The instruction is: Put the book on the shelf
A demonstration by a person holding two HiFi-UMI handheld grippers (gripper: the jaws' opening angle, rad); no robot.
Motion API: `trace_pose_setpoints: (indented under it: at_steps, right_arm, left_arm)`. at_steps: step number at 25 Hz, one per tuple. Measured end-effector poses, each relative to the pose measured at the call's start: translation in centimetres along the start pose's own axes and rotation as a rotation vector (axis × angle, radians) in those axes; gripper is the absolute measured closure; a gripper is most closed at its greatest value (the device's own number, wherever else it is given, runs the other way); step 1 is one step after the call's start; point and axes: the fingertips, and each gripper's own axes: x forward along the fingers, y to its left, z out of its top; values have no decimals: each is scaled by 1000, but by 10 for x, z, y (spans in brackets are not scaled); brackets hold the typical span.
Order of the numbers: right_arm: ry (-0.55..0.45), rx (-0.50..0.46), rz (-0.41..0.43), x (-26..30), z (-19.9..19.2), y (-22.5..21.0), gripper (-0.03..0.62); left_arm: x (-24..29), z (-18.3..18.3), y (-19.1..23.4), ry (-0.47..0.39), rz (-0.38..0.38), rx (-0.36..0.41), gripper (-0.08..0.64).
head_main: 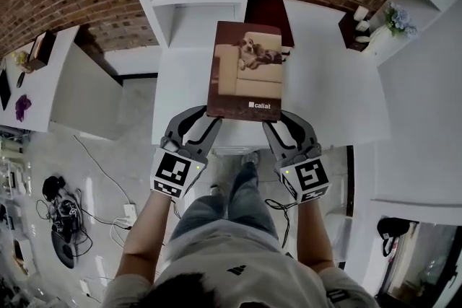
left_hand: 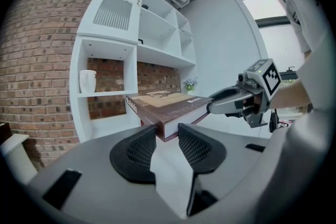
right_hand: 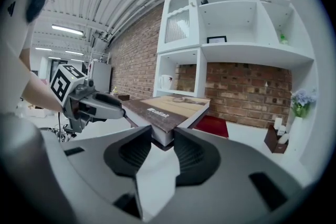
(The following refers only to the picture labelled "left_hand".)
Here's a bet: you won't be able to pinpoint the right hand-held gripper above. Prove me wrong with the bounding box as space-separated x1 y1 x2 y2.
206 58 282 129

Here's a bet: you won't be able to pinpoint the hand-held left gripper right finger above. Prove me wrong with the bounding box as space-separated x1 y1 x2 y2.
177 123 227 175

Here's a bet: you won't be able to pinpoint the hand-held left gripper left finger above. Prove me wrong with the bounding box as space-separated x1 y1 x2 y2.
109 124 158 184

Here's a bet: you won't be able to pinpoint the brown hardcover book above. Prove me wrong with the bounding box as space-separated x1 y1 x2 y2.
125 91 214 143

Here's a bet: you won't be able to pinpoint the white wooden shelf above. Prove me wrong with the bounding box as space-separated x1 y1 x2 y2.
69 0 198 144

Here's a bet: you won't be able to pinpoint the person's right forearm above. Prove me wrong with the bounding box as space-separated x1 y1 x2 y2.
267 80 312 111

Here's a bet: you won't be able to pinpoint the person's right hand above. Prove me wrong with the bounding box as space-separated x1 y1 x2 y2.
244 94 264 114

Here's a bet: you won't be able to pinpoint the small potted purple flowers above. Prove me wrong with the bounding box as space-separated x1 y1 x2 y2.
182 78 198 95

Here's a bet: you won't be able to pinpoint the black hanging device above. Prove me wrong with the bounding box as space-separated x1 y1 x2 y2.
267 109 279 133

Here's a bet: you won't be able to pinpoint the black framed window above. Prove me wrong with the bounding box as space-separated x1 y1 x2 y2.
239 0 312 82

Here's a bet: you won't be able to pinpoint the person's white shirt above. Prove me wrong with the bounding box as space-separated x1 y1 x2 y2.
258 0 336 224

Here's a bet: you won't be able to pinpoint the white ceramic vase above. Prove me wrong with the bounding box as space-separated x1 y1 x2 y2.
79 69 97 94

